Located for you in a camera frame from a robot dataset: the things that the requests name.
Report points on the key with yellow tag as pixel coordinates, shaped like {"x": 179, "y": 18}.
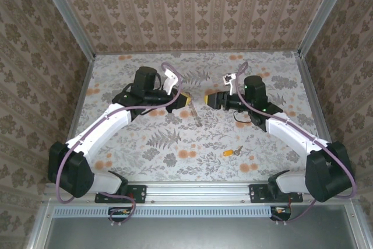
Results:
{"x": 228, "y": 153}

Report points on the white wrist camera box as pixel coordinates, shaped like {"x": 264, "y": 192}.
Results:
{"x": 170, "y": 80}
{"x": 228, "y": 78}

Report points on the black connector board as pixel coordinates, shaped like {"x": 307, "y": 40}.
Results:
{"x": 284, "y": 215}
{"x": 119, "y": 215}

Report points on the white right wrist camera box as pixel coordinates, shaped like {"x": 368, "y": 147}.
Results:
{"x": 228, "y": 78}

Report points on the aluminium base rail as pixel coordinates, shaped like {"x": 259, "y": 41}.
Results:
{"x": 198, "y": 192}

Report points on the grey metal sheet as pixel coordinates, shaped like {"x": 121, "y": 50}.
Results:
{"x": 198, "y": 234}

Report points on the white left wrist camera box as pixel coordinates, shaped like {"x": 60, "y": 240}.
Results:
{"x": 170, "y": 80}

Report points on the aluminium table side rail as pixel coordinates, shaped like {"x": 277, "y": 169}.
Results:
{"x": 84, "y": 91}
{"x": 308, "y": 85}

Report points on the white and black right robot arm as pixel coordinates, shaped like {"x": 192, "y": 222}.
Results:
{"x": 291, "y": 135}

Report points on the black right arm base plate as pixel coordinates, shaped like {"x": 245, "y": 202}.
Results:
{"x": 258, "y": 193}

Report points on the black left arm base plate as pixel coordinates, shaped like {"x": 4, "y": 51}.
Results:
{"x": 137, "y": 193}

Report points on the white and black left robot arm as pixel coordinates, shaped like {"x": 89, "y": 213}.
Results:
{"x": 96, "y": 132}

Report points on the aluminium frame post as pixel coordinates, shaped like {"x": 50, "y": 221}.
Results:
{"x": 67, "y": 13}
{"x": 323, "y": 13}

